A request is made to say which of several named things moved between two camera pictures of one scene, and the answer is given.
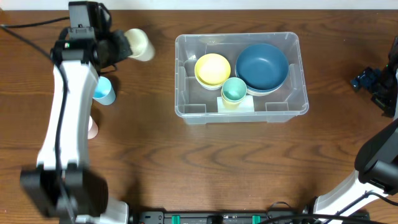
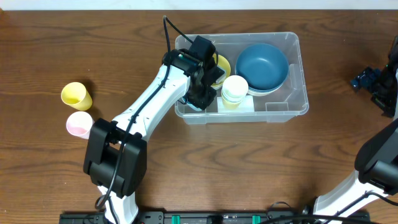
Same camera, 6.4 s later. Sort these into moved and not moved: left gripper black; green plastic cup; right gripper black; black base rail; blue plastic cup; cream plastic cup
Moved: blue plastic cup; left gripper black; cream plastic cup
Not moved: right gripper black; green plastic cup; black base rail
